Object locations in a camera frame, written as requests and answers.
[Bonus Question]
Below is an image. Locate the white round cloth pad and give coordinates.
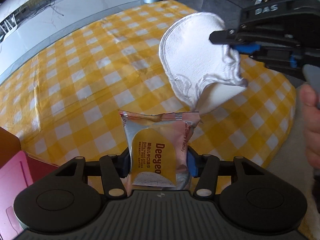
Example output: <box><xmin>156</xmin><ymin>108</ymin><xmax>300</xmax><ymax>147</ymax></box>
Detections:
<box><xmin>158</xmin><ymin>12</ymin><xmax>248</xmax><ymax>115</ymax></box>

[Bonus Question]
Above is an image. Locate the wet wipes packet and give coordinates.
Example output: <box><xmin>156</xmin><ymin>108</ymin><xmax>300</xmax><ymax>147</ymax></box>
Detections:
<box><xmin>119</xmin><ymin>110</ymin><xmax>200</xmax><ymax>190</ymax></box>

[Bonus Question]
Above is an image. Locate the person's right hand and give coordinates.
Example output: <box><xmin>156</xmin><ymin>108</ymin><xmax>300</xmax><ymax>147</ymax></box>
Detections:
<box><xmin>300</xmin><ymin>84</ymin><xmax>319</xmax><ymax>170</ymax></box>

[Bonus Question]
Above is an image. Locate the yellow checkered tablecloth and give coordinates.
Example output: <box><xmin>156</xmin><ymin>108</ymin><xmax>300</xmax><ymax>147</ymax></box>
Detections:
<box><xmin>0</xmin><ymin>0</ymin><xmax>297</xmax><ymax>196</ymax></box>

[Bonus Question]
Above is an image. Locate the white marble tv bench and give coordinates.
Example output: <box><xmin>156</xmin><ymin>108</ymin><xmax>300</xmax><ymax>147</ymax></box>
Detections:
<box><xmin>1</xmin><ymin>0</ymin><xmax>142</xmax><ymax>81</ymax></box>

